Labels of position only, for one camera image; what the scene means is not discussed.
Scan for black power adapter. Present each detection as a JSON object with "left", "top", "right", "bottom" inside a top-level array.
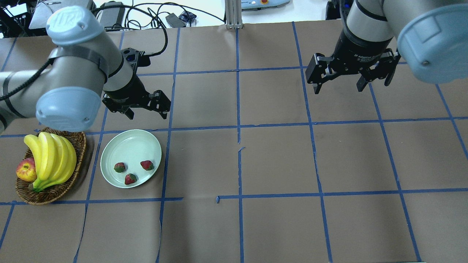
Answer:
[{"left": 165, "top": 13, "right": 186, "bottom": 28}]

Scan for aluminium frame post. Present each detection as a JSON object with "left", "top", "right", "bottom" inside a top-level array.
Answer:
[{"left": 224, "top": 0, "right": 244, "bottom": 30}]

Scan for red strawberry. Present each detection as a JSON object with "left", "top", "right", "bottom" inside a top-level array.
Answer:
[
  {"left": 113, "top": 163, "right": 127, "bottom": 173},
  {"left": 124, "top": 173, "right": 138, "bottom": 185},
  {"left": 140, "top": 160, "right": 154, "bottom": 171}
]

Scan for yellow banana bunch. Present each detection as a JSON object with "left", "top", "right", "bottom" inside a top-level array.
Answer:
[{"left": 23, "top": 132, "right": 77, "bottom": 193}]

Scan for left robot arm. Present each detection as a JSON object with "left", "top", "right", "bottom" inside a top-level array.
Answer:
[{"left": 0, "top": 5, "right": 171, "bottom": 132}]

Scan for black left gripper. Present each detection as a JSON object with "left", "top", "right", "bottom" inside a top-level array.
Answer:
[{"left": 102, "top": 75, "right": 171, "bottom": 120}]

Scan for red yellow apple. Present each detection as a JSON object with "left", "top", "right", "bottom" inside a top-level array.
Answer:
[{"left": 16, "top": 157, "right": 37, "bottom": 182}]

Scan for light green plate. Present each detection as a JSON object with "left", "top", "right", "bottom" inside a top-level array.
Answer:
[{"left": 100, "top": 129, "right": 162, "bottom": 188}]

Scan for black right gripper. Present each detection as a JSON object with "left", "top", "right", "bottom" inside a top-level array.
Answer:
[{"left": 305, "top": 29, "right": 401, "bottom": 95}]

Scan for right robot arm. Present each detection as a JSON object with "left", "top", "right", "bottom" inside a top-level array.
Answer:
[{"left": 305, "top": 0, "right": 468, "bottom": 94}]

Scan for woven wicker basket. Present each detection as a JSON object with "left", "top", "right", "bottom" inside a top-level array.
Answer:
[{"left": 15, "top": 127, "right": 87, "bottom": 205}]

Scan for teach pendant tablet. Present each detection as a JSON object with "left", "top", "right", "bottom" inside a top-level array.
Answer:
[{"left": 241, "top": 0, "right": 291, "bottom": 10}]

